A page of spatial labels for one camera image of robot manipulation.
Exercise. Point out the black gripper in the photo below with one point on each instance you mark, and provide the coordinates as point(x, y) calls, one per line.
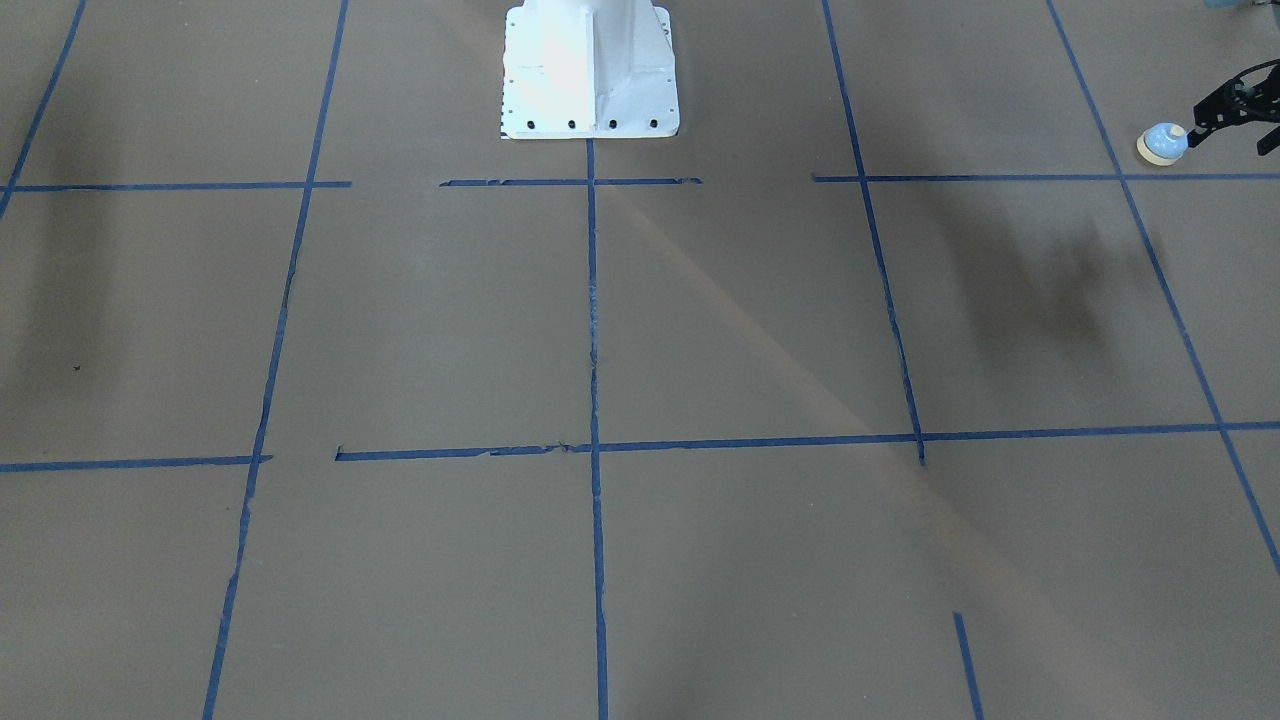
point(1218, 110)

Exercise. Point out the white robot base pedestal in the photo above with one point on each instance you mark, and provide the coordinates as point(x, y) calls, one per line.
point(589, 69)

